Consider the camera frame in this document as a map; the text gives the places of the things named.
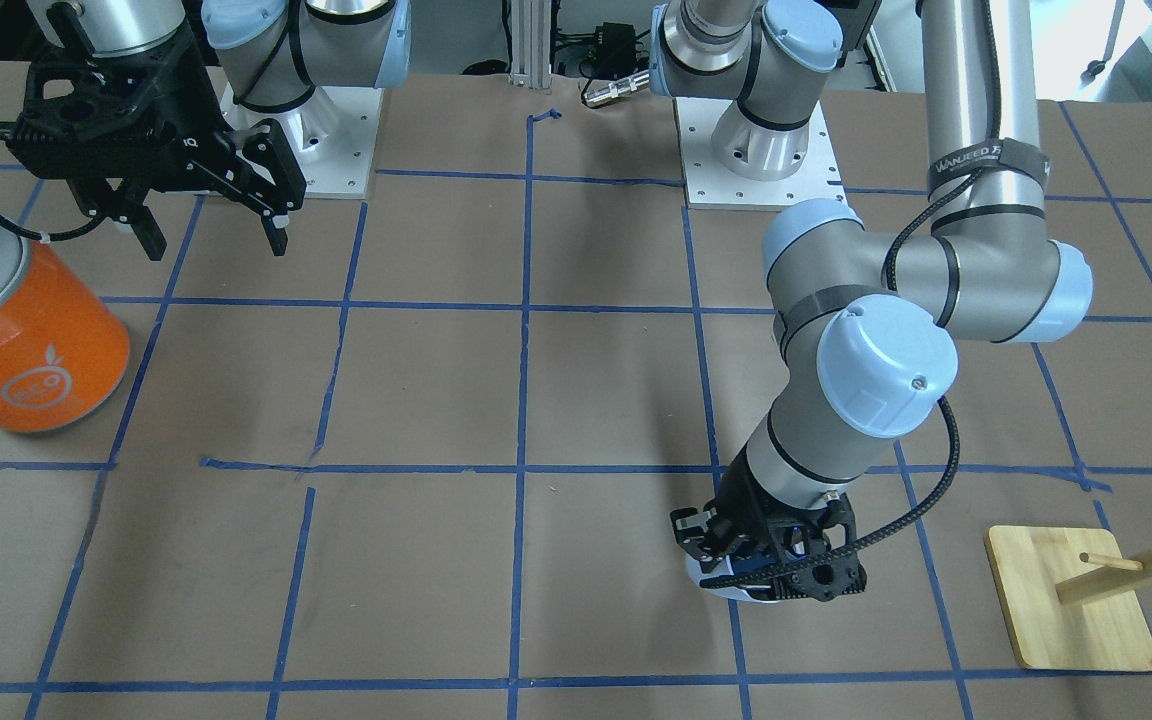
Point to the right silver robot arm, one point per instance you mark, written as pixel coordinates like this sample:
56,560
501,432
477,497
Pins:
274,54

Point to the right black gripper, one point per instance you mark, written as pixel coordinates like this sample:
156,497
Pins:
179,120

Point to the wooden mug stand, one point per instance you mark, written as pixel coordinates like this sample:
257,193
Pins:
1068,598

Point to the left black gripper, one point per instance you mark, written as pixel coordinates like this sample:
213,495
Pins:
742,505

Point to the aluminium frame post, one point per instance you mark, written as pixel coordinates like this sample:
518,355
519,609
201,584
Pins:
529,35

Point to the silver cable connector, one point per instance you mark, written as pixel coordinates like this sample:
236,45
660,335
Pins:
616,90

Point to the large orange can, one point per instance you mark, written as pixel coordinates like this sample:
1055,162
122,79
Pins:
62,352

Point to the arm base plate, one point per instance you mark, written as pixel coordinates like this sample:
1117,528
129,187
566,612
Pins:
731,163
334,136

